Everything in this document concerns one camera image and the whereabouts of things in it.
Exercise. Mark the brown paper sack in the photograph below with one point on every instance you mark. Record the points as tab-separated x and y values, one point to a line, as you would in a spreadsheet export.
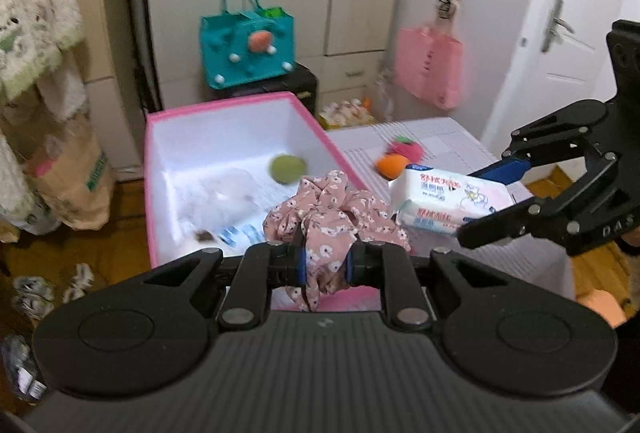
75	168

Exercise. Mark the cream knitted cardigan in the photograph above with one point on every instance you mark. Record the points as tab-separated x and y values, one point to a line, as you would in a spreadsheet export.
30	3

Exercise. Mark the white pink tissue packet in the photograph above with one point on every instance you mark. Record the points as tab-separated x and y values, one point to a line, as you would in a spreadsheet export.
445	188

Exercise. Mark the teal felt tote bag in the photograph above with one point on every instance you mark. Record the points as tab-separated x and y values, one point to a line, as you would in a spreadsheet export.
240	48

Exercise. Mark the clear plastic bag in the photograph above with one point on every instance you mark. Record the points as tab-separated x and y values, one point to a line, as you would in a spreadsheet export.
20	365

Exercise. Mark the black suitcase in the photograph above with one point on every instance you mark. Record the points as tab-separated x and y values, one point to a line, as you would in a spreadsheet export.
300	85

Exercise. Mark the orange plastic object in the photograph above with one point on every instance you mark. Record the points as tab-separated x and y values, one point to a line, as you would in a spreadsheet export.
600	308

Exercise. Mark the pink paper bag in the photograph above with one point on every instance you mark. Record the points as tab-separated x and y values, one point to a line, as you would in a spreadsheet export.
430	63

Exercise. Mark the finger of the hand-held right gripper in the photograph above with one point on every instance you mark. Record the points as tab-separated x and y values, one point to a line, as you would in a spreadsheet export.
500	223
500	170

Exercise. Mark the striped mattress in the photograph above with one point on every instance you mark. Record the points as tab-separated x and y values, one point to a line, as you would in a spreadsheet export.
450	138

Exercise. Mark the plastic bag of snacks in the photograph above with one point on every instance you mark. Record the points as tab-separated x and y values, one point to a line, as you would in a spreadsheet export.
345	110

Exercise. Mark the pink storage box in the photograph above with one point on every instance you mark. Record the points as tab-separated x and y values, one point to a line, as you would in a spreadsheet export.
225	138

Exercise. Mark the orange plush fruit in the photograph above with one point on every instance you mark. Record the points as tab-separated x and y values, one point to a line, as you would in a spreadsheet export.
391	167

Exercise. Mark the green soft ball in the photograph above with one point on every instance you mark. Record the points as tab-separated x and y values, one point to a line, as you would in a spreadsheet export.
287	168

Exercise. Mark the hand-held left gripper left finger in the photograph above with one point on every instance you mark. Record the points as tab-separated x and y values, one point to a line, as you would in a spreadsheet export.
299	263

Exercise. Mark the white blue tissue packet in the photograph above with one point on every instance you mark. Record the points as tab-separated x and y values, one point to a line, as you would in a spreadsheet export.
430	218
240	233

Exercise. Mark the red strawberry plush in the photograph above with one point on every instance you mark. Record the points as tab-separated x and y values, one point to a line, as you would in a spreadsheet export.
407	148

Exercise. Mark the white plush toy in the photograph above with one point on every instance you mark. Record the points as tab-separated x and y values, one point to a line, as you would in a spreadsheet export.
220	205

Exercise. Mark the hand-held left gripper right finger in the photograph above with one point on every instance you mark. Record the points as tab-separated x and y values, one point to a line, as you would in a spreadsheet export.
351	268

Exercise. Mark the pink floral scrunchie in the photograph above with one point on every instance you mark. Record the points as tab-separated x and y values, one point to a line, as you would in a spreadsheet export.
330	208

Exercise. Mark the patterned slipper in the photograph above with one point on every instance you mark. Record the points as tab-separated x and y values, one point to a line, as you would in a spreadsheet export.
79	280
32	293

